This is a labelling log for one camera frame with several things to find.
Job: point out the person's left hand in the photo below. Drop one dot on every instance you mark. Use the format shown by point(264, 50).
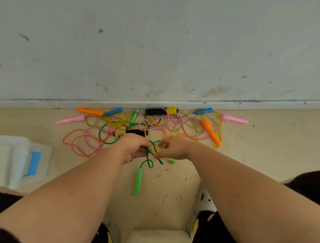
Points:
point(131, 145)

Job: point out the person's right hand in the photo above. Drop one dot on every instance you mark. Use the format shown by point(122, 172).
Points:
point(178, 149)

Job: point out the white shoe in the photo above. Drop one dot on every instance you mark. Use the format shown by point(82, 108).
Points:
point(205, 200)

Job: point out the person's left forearm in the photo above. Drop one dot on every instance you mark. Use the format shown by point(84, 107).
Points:
point(67, 195)

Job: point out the white baseboard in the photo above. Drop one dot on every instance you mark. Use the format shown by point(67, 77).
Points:
point(75, 104)

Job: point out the white plastic package blue label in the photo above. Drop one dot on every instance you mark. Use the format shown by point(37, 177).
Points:
point(17, 160)

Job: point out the person's left fingers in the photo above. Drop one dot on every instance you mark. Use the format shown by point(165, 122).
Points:
point(139, 150)

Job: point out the black trousers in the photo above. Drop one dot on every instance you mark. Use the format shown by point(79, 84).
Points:
point(306, 182)

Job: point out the person's right fingers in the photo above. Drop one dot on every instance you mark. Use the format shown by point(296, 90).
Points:
point(165, 143)

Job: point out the person's right forearm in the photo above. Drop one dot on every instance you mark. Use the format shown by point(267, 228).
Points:
point(250, 200)

